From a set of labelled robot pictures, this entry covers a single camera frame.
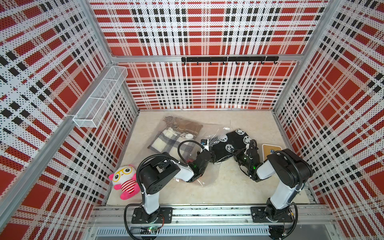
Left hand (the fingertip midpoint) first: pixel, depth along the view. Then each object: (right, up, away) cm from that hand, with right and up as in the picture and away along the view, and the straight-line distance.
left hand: (213, 146), depth 92 cm
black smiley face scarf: (+16, +4, +5) cm, 17 cm away
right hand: (+12, -2, +3) cm, 12 cm away
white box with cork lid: (+35, -2, +2) cm, 35 cm away
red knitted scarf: (-14, -5, -16) cm, 22 cm away
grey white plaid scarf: (-29, +3, +4) cm, 30 cm away
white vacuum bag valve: (-16, +6, +7) cm, 18 cm away
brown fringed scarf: (-21, +13, +12) cm, 27 cm away
